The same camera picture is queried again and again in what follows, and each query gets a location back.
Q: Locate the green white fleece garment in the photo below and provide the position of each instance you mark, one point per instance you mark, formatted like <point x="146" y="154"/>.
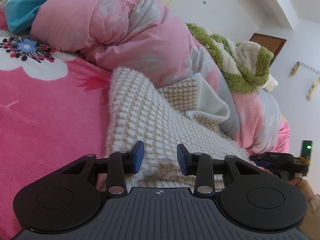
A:
<point x="250" y="80"/>

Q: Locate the beige white houndstooth coat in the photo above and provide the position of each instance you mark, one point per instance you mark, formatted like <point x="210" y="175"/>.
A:
<point x="150" y="120"/>

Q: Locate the pink floral bed sheet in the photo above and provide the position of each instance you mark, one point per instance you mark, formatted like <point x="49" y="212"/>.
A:
<point x="50" y="105"/>

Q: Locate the person's right hand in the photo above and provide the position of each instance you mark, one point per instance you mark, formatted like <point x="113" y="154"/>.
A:
<point x="305" y="188"/>

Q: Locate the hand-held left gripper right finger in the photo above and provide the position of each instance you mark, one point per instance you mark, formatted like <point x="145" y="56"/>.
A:
<point x="183" y="160"/>

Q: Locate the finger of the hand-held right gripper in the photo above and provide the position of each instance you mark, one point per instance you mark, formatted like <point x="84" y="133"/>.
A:
<point x="272" y="158"/>

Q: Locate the blue floral quilt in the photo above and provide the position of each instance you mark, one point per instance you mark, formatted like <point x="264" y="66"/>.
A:
<point x="37" y="2"/>

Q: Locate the brown wooden door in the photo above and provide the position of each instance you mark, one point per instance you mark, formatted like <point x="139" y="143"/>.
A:
<point x="272" y="45"/>

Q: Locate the pink grey leaf-print quilt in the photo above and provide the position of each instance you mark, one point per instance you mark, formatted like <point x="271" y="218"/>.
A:
<point x="125" y="30"/>

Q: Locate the beige wall hook rack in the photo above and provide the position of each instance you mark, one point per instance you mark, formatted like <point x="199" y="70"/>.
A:
<point x="312" y="90"/>

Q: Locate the person's right forearm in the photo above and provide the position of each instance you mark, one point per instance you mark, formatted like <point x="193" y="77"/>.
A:
<point x="315" y="212"/>

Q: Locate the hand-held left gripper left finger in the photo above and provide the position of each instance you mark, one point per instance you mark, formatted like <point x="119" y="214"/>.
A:
<point x="137" y="157"/>

